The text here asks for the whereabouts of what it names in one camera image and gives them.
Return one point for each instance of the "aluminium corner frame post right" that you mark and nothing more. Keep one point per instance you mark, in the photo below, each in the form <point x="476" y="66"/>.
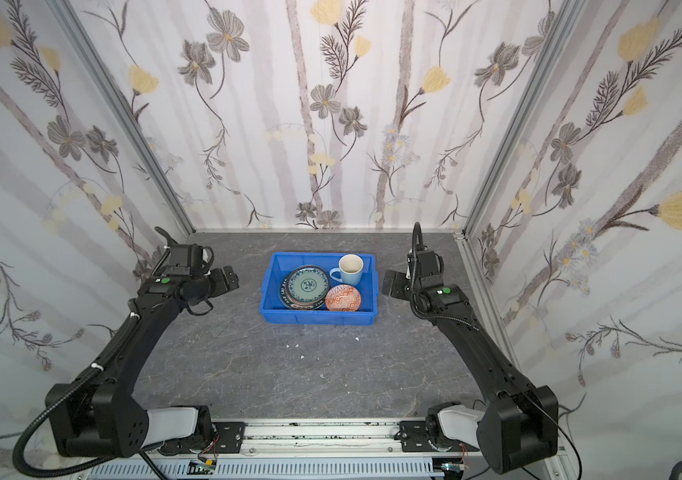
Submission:
<point x="554" y="42"/>

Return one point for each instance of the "green blue floral plate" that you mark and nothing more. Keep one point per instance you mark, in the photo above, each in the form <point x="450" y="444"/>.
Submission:
<point x="305" y="288"/>

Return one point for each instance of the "aluminium corner frame post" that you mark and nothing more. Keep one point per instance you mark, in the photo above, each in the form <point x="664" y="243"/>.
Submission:
<point x="76" y="34"/>
<point x="554" y="42"/>

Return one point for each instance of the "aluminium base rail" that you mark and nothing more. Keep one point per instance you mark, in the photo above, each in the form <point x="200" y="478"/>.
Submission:
<point x="352" y="448"/>

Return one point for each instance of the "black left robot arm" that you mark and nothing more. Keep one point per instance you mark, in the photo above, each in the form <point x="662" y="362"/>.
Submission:
<point x="102" y="419"/>

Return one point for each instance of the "blue plastic bin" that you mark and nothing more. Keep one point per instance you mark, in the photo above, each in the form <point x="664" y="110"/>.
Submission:
<point x="273" y="305"/>

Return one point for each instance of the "red patterned small bowl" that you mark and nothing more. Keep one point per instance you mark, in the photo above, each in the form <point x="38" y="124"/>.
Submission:
<point x="344" y="298"/>

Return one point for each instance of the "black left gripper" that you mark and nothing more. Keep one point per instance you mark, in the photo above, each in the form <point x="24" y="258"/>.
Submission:
<point x="224" y="280"/>

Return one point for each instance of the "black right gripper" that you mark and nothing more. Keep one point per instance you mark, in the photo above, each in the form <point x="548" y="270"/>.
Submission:
<point x="394" y="285"/>

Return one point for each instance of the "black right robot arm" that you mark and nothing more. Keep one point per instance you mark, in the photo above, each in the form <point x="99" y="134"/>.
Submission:
<point x="518" y="426"/>

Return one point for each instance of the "aluminium corner frame post left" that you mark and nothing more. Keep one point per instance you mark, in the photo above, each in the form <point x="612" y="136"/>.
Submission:
<point x="76" y="34"/>

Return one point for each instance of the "light blue ceramic mug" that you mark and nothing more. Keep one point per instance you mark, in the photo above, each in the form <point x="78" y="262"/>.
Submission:
<point x="349" y="270"/>

